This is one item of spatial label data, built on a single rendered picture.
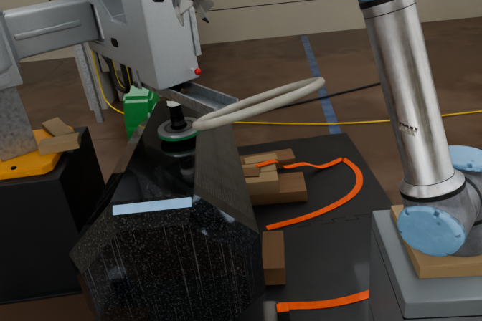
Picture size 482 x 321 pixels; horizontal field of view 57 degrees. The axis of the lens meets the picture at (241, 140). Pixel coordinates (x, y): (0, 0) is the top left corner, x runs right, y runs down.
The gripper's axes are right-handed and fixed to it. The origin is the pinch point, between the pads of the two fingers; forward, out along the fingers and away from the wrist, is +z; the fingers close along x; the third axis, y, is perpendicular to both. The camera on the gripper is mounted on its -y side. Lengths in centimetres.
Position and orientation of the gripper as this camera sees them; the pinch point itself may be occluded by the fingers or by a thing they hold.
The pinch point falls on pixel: (194, 26)
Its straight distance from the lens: 137.0
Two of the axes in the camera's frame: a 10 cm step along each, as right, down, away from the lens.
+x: 4.3, -2.9, 8.6
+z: 3.3, 9.3, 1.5
